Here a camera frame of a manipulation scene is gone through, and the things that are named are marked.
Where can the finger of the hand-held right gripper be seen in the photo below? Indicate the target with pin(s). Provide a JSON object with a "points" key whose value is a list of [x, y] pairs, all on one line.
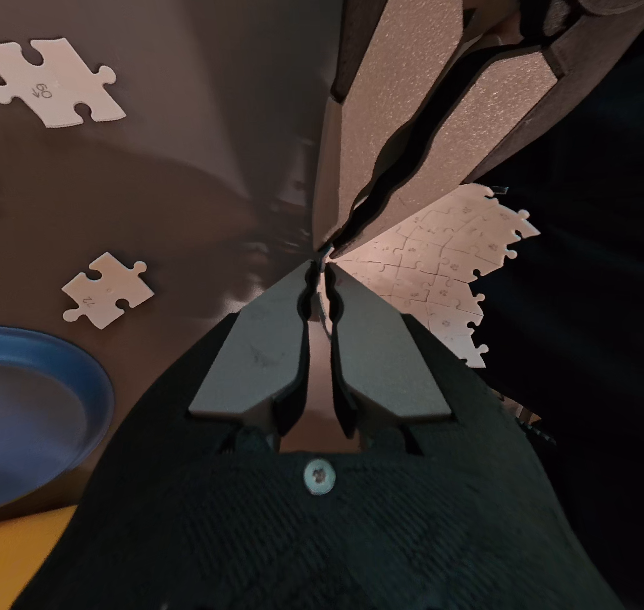
{"points": [[377, 92], [478, 132]]}

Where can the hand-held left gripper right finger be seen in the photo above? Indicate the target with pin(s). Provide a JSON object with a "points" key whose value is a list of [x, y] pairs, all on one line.
{"points": [[387, 363]]}

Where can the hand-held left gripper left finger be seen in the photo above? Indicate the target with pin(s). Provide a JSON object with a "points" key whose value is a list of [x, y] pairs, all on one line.
{"points": [[251, 363]]}

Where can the partly built puzzle ball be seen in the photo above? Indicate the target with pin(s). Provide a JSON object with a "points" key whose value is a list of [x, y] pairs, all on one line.
{"points": [[442, 248]]}

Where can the single curved puzzle piece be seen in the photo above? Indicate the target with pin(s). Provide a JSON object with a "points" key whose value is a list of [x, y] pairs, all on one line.
{"points": [[324, 253]]}

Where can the white puzzle pieces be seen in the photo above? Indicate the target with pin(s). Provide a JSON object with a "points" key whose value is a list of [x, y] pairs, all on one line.
{"points": [[108, 291]]}

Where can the blue plastic ball stand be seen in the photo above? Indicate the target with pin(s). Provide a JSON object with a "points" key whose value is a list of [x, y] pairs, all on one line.
{"points": [[45, 409]]}

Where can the person's dark clothed body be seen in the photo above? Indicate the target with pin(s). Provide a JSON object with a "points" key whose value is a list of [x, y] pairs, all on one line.
{"points": [[578, 318]]}

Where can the yellow plastic bin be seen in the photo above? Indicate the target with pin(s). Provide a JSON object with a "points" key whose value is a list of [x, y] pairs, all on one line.
{"points": [[30, 559]]}

